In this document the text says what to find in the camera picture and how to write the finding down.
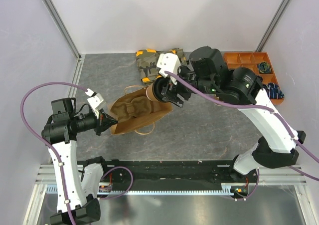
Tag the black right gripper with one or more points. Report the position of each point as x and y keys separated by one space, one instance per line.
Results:
x=170 y=92

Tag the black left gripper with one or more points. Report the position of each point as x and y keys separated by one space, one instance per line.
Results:
x=104 y=121

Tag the black plastic cup lid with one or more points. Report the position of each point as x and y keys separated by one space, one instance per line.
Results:
x=157 y=88

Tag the brown paper bag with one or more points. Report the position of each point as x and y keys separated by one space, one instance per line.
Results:
x=159 y=110

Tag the cardboard cup carrier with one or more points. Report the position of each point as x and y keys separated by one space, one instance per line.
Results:
x=126 y=110

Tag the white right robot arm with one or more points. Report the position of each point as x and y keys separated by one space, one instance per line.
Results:
x=238 y=88

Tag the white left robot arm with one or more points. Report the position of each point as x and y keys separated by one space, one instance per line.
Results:
x=77 y=202

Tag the camouflage folded cloth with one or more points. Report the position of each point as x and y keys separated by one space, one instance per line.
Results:
x=147 y=63

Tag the orange compartment tray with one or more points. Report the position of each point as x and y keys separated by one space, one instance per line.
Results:
x=251 y=60

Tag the green blue rolled sock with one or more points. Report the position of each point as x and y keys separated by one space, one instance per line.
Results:
x=264 y=68

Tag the blue striped rolled sock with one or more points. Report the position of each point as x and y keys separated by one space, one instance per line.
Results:
x=273 y=91

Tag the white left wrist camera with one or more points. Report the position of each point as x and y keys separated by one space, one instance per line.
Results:
x=96 y=102

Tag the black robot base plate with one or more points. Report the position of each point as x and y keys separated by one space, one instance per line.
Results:
x=171 y=175

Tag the white slotted cable duct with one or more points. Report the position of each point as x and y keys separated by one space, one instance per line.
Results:
x=224 y=191

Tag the aluminium frame rail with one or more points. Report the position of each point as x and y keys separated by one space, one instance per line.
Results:
x=281 y=177

